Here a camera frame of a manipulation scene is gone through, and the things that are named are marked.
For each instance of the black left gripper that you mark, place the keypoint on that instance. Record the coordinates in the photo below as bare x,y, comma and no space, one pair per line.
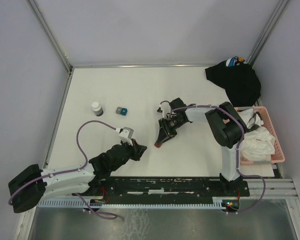
137,150

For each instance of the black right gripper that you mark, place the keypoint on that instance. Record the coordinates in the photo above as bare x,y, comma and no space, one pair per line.
165,132

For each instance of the red Sat pill box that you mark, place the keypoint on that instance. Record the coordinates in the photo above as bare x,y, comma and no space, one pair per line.
157,145

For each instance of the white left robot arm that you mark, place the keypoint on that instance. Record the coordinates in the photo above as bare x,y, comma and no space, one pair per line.
34,185

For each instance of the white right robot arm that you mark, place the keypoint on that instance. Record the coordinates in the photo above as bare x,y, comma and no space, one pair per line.
227,127

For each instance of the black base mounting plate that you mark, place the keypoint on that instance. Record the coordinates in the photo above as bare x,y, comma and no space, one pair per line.
204,186

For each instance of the teal pill box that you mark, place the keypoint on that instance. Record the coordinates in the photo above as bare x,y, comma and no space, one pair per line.
123,111

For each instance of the grey pill box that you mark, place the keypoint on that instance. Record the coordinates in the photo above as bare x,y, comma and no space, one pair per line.
118,110

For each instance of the white capped pill bottle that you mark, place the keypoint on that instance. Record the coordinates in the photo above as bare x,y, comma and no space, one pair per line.
97,109

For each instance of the black cloth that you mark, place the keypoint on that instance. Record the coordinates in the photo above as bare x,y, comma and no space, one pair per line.
238,79

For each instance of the white cloth in basket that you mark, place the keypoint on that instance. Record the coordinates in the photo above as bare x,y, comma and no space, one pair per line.
258,143

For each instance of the pink perforated basket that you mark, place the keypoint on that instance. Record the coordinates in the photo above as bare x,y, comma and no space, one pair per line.
278,156

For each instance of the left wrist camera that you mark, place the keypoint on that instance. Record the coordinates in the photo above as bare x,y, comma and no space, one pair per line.
125,135

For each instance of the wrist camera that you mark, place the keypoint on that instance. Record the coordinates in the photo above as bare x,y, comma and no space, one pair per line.
125,135
160,111

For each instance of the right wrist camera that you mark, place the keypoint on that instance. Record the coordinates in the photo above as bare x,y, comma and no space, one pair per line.
160,111

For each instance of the light blue cable duct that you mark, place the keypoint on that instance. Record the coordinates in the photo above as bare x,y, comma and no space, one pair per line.
76,203

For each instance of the aluminium corner post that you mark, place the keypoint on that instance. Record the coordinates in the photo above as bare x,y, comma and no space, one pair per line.
38,14
267,31

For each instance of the left aluminium corner post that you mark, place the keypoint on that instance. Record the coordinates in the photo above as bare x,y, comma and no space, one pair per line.
38,14

